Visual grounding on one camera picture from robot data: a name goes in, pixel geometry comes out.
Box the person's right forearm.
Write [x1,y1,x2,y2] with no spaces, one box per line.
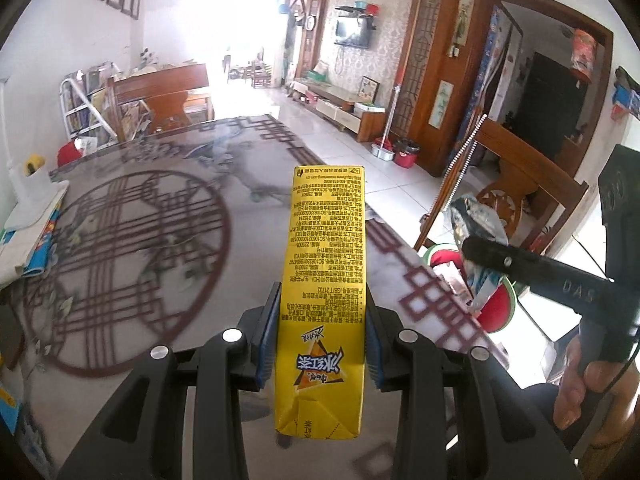
[585,385,640,466]

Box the dark entrance door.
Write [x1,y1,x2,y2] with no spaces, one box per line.
[515,52,588,161]

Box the wall television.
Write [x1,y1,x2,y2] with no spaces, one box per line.
[335,17,372,50]

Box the red bag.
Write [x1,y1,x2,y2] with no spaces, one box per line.
[57,141,83,167]

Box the white desk lamp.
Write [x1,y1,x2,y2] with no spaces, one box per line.
[0,77,70,231]

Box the white bead string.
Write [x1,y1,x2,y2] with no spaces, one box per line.
[442,114,488,201]

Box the red plastic bin green rim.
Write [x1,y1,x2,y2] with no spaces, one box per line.
[422,242,521,333]

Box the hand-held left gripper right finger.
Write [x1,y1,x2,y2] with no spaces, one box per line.
[364,285,583,480]

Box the hanging scroll painting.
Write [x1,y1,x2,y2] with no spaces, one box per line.
[452,0,476,58]

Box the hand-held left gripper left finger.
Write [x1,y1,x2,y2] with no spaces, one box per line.
[57,281,283,480]

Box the wooden dining chair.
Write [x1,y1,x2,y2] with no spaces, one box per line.
[107,62,216,136]
[415,115,591,256]

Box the black wall shelf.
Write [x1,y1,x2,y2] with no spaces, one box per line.
[335,5,381,28]

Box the red mop bucket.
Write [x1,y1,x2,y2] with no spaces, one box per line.
[394,139,421,168]

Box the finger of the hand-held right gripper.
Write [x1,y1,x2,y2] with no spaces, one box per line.
[460,236,608,313]

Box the white book rack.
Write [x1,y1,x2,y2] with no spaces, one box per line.
[60,62,151,141]

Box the person's right hand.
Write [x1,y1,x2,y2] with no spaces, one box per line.
[552,327,640,433]

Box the stack of books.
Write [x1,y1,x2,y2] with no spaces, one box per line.
[0,185,68,291]

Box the printed door curtain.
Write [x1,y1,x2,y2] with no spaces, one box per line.
[470,5,523,126]

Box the wooden television cabinet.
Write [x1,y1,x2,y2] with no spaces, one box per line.
[292,77,388,143]

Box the silver blue snack wrapper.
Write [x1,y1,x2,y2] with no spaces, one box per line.
[442,195,511,311]

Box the blue wall hanging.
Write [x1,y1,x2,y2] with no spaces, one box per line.
[612,67,640,121]

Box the red hanging lantern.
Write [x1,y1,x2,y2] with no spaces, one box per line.
[570,29,599,83]

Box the yellow drink carton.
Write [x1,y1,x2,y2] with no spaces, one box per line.
[274,165,368,440]

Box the mop with white base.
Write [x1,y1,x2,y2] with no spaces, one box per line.
[372,42,413,158]

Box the floral printed tablecloth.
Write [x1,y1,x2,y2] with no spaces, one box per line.
[0,115,501,480]

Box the framed bamboo painting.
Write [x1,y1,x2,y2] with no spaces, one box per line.
[430,80,453,128]

